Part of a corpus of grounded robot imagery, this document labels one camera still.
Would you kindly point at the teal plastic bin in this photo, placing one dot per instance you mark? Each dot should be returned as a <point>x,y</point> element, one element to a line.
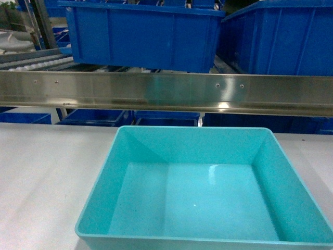
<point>200,188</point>

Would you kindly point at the blue bin lower middle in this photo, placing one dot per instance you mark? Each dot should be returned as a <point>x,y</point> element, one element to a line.
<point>166,118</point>

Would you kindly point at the blue bin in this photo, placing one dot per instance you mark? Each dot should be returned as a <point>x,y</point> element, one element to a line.
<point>144,36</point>
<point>166,118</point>
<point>98,118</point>
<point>279,38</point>

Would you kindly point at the blue bin lower left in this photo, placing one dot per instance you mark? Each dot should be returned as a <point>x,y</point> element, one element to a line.
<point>98,118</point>

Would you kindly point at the blue bin upper left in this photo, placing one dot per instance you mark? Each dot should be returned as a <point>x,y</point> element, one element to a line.
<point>144,36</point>

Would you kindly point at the roller conveyor track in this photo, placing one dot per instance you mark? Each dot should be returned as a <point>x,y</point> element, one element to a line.
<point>43,60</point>

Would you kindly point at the blue bin upper right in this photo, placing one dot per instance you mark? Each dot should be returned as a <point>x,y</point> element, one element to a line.
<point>279,38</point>

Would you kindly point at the steel shelf front rail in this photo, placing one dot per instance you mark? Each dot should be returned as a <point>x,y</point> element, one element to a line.
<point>206,93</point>

